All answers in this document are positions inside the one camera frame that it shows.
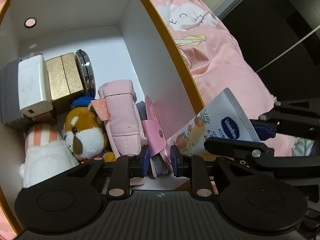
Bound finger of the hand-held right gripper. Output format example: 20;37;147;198
250;99;320;140
204;137;320;178

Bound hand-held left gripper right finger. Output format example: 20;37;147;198
170;145;252;197

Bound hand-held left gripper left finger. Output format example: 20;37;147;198
66;146;150;197

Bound grey rounded pouch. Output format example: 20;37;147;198
149;152;173;179

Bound hand cream tube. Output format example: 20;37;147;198
165;87;262;163

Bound pink wallet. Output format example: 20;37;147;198
140;95;167;155

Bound pink pouch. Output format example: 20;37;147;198
91;79;148;153

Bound brown plush dog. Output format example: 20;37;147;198
62;96;117;163

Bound white plush toy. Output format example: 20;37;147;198
19;123;80;188

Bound round compact mirror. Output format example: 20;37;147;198
74;49;97;98

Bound orange-rimmed white box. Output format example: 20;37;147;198
0;0;205;235

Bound gold box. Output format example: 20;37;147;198
45;52;84;114

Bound white charger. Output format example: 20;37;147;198
18;55;53;118

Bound grey box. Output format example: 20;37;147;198
0;59;33;127

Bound pale blue cloth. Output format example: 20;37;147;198
291;137;317;157

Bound pink cloud-print blanket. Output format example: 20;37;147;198
0;0;315;240

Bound white cord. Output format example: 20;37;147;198
255;25;320;73

